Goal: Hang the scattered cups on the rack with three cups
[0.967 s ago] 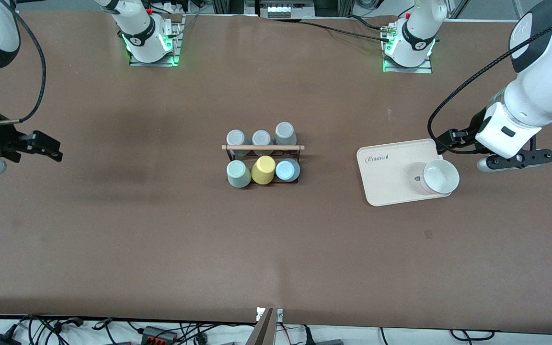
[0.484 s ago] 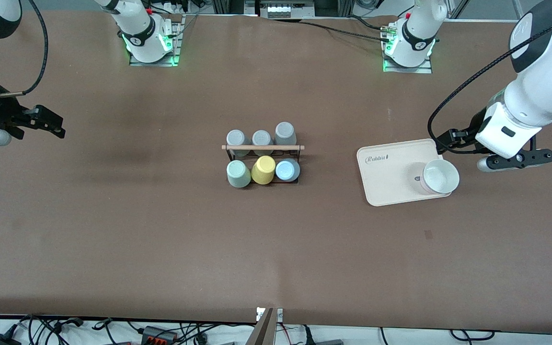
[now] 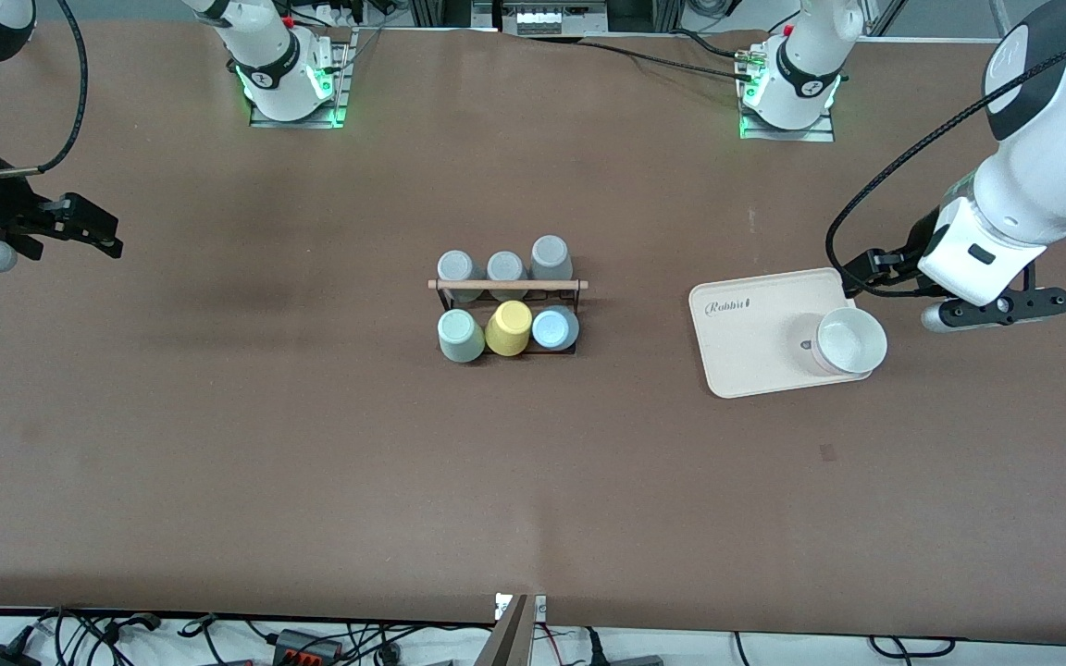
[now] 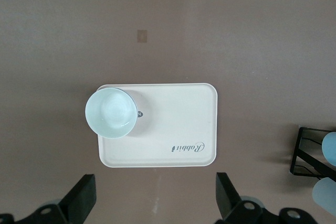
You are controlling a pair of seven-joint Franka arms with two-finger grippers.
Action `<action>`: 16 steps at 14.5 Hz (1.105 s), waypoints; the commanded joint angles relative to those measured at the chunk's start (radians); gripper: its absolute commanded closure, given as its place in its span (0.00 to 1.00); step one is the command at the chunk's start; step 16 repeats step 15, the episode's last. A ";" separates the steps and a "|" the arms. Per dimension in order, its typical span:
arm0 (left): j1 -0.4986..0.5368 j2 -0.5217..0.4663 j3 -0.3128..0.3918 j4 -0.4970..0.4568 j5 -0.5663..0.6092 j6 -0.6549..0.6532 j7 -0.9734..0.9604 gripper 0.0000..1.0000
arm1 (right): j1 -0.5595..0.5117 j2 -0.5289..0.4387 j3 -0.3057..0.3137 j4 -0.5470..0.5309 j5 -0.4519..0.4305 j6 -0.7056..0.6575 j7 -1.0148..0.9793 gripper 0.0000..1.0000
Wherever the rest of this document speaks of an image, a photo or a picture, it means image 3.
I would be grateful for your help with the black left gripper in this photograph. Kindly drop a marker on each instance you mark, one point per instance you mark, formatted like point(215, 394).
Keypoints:
point(918, 237)

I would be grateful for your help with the light blue cup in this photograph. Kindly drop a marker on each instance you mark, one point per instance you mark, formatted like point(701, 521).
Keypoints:
point(551, 328)

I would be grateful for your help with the pale green cup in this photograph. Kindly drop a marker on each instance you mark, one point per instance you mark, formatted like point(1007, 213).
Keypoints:
point(461, 335)

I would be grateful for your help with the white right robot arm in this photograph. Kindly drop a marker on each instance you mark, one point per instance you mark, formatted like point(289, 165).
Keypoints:
point(265, 55)

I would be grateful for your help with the white bowl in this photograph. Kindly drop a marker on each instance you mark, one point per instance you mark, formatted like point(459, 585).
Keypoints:
point(852, 342)

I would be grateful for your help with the beige rabbit print tray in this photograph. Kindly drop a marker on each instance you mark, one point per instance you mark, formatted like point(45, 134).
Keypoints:
point(746, 342)

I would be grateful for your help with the grey cup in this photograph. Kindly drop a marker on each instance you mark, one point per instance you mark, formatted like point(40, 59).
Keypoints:
point(551, 256)
point(506, 266)
point(457, 265)

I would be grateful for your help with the yellow cup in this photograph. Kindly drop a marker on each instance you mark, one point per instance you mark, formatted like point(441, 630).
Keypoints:
point(508, 328)

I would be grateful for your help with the white power strip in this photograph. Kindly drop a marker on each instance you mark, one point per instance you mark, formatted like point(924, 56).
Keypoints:
point(551, 18)

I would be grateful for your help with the black power adapter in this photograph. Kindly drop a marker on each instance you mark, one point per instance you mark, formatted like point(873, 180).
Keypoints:
point(1, 658)

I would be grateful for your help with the black orange terminal block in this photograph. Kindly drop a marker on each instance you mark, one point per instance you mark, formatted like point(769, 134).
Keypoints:
point(306, 646)

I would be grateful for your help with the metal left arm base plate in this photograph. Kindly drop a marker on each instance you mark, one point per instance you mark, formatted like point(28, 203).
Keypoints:
point(787, 136)

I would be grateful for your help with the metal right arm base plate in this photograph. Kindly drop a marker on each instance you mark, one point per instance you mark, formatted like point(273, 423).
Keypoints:
point(297, 123)

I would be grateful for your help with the white pole bracket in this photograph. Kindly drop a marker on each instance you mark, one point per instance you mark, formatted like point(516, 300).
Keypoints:
point(539, 608)

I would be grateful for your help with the wooden camera pole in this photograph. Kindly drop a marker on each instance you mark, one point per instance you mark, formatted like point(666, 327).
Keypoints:
point(507, 638)

